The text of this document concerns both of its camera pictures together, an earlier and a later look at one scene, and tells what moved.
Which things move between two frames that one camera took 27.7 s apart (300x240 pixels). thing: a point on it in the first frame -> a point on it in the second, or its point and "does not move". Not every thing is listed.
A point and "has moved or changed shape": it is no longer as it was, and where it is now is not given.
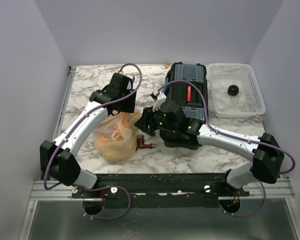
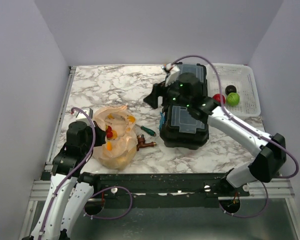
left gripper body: [127, 104] -> [98, 138]
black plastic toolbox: [186, 84] does not move
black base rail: [160, 190] does not move
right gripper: [147, 119] -> [158, 90]
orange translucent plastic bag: [116, 137] has moved or changed shape
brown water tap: [140, 143] does not move
